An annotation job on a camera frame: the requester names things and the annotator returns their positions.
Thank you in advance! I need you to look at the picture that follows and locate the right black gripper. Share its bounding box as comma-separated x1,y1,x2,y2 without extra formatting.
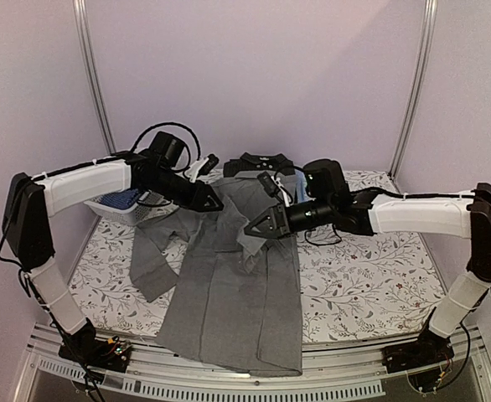
244,198,333,241

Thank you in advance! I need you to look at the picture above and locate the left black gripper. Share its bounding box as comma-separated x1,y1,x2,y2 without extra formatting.
147,167,225,213

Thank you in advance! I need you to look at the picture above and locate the grey long sleeve shirt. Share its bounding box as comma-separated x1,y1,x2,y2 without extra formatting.
130,173,302,377

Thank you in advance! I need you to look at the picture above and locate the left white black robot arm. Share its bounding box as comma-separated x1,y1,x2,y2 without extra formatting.
0,123,223,363

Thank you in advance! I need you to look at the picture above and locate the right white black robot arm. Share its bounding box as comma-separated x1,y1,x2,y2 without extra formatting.
244,159,491,365

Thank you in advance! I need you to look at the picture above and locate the folded black striped shirt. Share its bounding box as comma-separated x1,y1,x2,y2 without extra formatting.
223,152,296,178

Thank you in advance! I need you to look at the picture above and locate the folded light blue shirt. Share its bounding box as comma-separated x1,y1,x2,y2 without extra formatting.
294,167,311,203

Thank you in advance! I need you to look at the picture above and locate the white plastic laundry basket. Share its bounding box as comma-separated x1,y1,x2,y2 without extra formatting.
84,189,175,226

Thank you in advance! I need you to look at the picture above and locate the blue checked shirt in basket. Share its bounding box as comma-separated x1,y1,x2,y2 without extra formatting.
100,189,141,210

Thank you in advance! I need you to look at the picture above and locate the floral patterned tablecloth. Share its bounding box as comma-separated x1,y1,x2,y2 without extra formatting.
70,170,444,345

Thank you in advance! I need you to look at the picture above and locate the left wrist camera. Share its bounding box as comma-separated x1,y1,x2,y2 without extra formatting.
183,153,220,183

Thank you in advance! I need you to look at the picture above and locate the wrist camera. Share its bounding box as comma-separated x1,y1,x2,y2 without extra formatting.
183,153,220,183
256,172,293,207

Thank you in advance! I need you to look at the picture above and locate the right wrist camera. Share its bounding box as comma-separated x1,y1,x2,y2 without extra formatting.
256,172,293,207

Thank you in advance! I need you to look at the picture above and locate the aluminium front rail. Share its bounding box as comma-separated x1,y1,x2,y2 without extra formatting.
13,324,491,401

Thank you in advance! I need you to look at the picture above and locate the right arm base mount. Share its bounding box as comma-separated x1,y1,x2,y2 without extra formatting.
381,322,454,374

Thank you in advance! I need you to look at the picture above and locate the left aluminium frame post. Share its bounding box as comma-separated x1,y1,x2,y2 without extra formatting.
73,0,116,154

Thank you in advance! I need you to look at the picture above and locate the aluminium frame post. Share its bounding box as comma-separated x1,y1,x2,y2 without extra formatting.
389,0,438,182
73,0,116,154

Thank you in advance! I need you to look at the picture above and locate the right aluminium frame post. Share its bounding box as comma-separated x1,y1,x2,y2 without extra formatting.
389,0,438,182

